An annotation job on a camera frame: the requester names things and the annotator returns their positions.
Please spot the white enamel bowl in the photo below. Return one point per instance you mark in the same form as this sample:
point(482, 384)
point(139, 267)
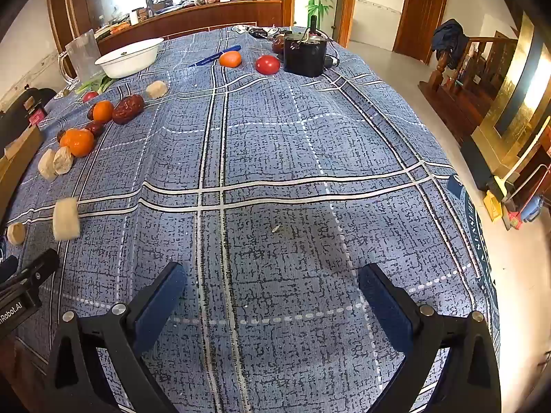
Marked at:
point(129, 62)

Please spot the green leafy vegetable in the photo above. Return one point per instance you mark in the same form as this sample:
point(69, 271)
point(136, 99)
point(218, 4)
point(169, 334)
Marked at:
point(97, 82)

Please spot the dark jar with red label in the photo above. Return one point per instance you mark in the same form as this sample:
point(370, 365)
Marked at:
point(38, 114)

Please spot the wooden railing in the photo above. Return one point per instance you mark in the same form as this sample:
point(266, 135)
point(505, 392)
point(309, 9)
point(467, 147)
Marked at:
point(469, 94)

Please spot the small red date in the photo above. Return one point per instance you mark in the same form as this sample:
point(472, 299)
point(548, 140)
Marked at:
point(95, 128)
point(60, 135)
point(277, 46)
point(90, 113)

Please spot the large red date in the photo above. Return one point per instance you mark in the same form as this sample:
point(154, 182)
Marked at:
point(128, 109)

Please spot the red cherry tomato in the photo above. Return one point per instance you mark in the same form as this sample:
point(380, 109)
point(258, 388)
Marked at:
point(90, 96)

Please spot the wooden counter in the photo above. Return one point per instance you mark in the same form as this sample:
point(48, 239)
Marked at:
point(206, 17)

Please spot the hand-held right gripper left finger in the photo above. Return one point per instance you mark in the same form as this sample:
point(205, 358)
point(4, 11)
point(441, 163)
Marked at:
point(161, 305)

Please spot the gold framed cabinet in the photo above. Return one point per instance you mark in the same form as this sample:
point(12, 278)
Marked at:
point(512, 107)

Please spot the white yam chunk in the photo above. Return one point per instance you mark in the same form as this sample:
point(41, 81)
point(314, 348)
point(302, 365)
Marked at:
point(66, 219)
point(63, 160)
point(47, 164)
point(16, 233)
point(156, 89)

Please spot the clear plastic pitcher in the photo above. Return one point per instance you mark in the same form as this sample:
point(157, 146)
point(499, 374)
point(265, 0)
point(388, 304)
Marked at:
point(86, 56)

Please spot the black cylindrical motor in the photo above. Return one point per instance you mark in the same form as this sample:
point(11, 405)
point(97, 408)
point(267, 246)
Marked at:
point(303, 58)

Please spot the cardboard tray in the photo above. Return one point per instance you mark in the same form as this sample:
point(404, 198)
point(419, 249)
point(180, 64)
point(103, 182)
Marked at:
point(19, 163)

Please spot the brown wooden door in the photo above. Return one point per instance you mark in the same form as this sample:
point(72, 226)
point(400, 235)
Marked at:
point(419, 17)

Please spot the blue plaid tablecloth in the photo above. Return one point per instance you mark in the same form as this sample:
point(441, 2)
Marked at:
point(280, 159)

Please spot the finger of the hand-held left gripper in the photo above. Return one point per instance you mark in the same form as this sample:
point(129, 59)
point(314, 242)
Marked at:
point(41, 266)

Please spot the orange mandarin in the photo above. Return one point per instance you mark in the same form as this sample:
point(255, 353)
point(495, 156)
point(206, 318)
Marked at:
point(230, 59)
point(78, 142)
point(103, 111)

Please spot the blue pen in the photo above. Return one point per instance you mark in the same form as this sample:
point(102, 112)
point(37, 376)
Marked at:
point(215, 56)

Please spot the yellow dustpan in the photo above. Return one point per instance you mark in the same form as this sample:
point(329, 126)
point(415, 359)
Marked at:
point(494, 206)

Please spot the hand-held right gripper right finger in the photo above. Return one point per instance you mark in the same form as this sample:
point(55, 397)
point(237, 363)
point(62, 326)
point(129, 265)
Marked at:
point(385, 309)

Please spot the dark jacket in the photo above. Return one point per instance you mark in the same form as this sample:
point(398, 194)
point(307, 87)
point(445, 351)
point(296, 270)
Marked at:
point(450, 41)

